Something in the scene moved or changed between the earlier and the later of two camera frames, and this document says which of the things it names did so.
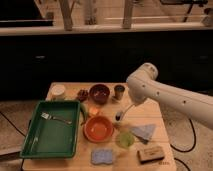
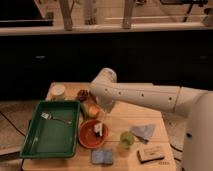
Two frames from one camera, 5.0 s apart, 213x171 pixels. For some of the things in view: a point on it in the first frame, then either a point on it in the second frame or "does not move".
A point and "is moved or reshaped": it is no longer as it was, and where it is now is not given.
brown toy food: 82,95 does not move
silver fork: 46,116 does not move
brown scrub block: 150,154 does not move
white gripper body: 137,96 → 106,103
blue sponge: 99,156 does not move
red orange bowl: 98,129 is moved or reshaped
